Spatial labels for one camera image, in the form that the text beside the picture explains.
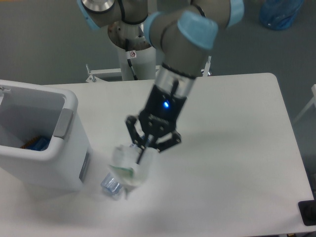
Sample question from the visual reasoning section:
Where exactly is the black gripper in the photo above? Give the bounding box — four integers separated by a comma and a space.
125, 85, 187, 164

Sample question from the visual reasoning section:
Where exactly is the white plastic wrapper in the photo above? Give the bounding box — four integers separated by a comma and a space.
109, 145, 158, 199

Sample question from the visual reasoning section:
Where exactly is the clear plastic water bottle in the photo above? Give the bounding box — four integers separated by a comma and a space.
101, 143, 137, 198

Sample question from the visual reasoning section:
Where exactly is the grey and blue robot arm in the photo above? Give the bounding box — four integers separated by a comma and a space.
77, 0, 244, 152

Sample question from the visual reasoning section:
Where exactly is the blue item inside trash can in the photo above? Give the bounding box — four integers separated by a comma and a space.
20, 136, 50, 151

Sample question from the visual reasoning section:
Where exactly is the white plastic trash can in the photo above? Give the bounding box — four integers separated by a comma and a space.
0, 80, 90, 191

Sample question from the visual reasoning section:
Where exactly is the black device at table edge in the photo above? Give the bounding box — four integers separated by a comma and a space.
298, 200, 316, 226

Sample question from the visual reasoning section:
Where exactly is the white pedestal foot bracket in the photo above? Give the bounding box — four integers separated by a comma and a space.
85, 64, 122, 83

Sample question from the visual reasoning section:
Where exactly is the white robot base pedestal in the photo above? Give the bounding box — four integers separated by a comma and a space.
108, 21, 159, 81

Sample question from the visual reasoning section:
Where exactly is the black cable on pedestal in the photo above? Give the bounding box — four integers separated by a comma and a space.
124, 39, 139, 81

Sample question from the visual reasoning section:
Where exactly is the white frame at right edge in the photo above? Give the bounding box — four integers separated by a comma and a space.
293, 84, 316, 124

